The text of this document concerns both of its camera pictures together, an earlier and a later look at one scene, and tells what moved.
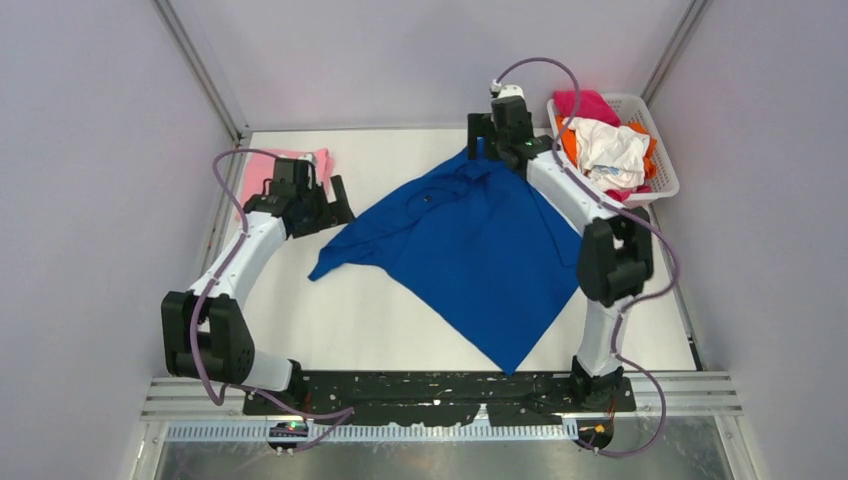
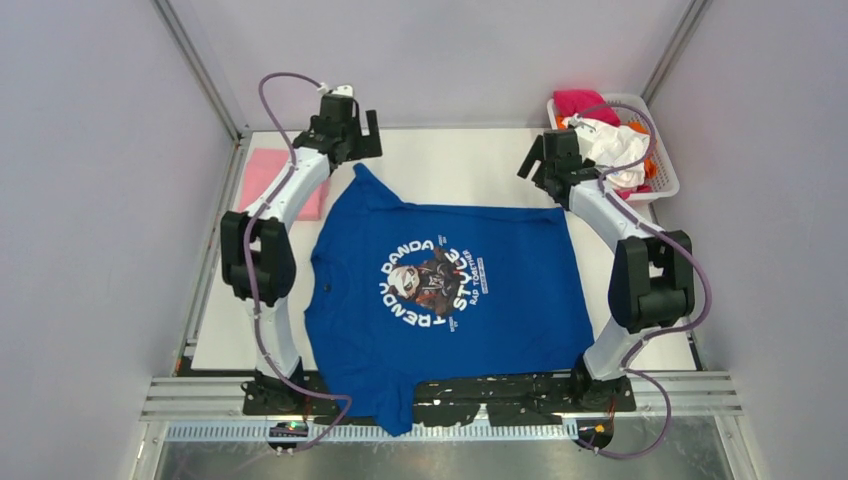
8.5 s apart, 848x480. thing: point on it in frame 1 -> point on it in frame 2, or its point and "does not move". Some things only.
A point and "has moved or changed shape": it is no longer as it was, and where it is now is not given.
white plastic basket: x=633 y=109 does not move
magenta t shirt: x=592 y=105 does not move
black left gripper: x=333 y=214 -> x=368 y=147
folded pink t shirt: x=261 y=169 does not move
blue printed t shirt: x=474 y=239 has moved or changed shape
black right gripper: x=480 y=125 -> x=537 y=154
